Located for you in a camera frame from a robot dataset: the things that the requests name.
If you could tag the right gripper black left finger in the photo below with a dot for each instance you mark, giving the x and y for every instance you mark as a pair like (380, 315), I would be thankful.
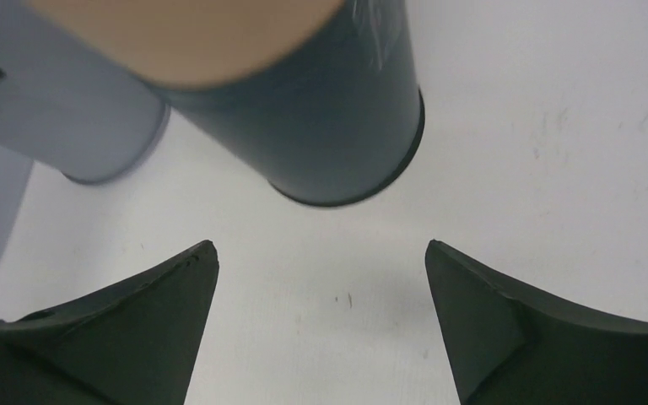
(133, 342)

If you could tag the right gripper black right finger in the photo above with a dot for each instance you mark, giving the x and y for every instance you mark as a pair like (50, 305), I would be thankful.
(508, 342)

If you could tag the dark blue plastic bucket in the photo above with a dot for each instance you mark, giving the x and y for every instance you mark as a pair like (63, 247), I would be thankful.
(333, 123)

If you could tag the grey plastic bucket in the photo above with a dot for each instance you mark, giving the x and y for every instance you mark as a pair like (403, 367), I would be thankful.
(66, 106)

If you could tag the orange plastic bucket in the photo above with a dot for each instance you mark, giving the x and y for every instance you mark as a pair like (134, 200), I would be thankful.
(187, 44)

